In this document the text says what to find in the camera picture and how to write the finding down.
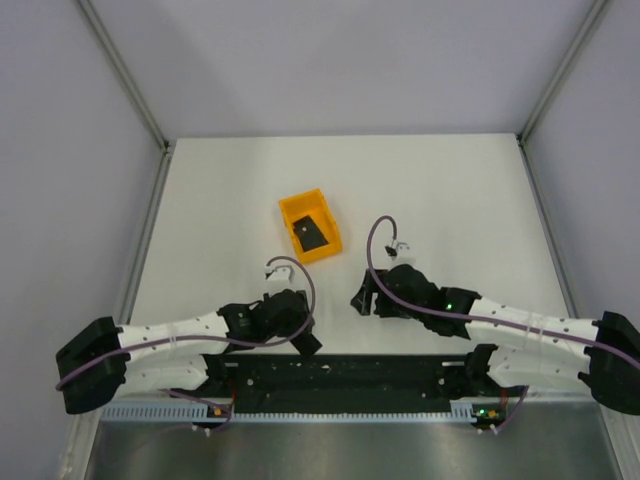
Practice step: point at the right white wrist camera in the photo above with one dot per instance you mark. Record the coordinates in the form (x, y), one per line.
(400, 253)

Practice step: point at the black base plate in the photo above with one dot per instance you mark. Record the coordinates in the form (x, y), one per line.
(350, 383)

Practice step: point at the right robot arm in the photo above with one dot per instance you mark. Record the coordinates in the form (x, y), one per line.
(513, 347)

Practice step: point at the yellow plastic bin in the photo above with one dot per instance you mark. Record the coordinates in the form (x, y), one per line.
(314, 204)

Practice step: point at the left aluminium frame post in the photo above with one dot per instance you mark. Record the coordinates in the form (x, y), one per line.
(122, 73)

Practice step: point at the black card in bin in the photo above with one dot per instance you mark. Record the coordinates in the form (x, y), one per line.
(309, 235)

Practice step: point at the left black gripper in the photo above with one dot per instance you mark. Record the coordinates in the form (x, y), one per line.
(295, 325)

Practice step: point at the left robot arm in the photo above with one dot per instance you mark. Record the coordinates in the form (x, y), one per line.
(106, 360)

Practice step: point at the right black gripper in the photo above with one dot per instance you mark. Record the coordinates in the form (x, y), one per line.
(362, 302)

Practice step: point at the grey cable duct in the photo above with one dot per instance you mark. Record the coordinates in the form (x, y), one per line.
(185, 412)

